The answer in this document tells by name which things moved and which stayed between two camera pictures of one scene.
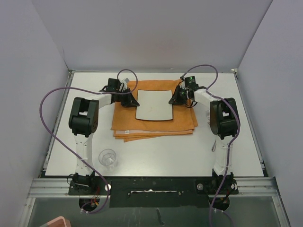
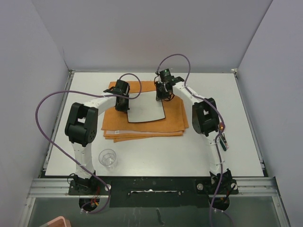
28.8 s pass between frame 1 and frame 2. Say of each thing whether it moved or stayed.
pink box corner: stayed
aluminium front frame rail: stayed
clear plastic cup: stayed
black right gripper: moved
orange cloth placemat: moved
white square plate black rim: moved
